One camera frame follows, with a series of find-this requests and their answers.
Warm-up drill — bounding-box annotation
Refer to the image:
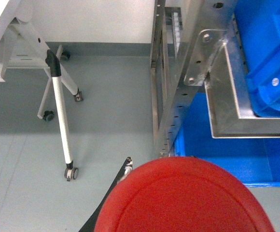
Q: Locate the blue plastic crate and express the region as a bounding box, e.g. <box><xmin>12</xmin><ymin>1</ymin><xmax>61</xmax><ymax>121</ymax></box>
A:
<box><xmin>235</xmin><ymin>0</ymin><xmax>280</xmax><ymax>117</ymax></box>

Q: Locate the red mushroom push button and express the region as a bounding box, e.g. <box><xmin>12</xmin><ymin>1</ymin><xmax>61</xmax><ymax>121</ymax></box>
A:
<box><xmin>95</xmin><ymin>157</ymin><xmax>274</xmax><ymax>232</ymax></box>

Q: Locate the blue crate lower left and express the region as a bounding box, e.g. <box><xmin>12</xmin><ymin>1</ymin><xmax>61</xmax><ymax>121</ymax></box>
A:
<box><xmin>174</xmin><ymin>93</ymin><xmax>280</xmax><ymax>188</ymax></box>

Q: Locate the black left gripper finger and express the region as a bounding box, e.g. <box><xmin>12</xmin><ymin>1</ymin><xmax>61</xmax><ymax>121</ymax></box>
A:
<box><xmin>78</xmin><ymin>156</ymin><xmax>134</xmax><ymax>232</ymax></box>

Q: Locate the white folding table frame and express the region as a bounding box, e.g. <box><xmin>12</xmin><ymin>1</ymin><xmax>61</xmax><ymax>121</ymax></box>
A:
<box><xmin>0</xmin><ymin>0</ymin><xmax>85</xmax><ymax>102</ymax></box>

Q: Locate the white table leg with caster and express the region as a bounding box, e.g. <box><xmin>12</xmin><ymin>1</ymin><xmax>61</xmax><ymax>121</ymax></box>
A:
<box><xmin>45</xmin><ymin>49</ymin><xmax>79</xmax><ymax>182</ymax></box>

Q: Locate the steel rack frame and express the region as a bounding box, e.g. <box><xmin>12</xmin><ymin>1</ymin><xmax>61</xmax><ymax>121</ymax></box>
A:
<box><xmin>150</xmin><ymin>0</ymin><xmax>280</xmax><ymax>157</ymax></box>

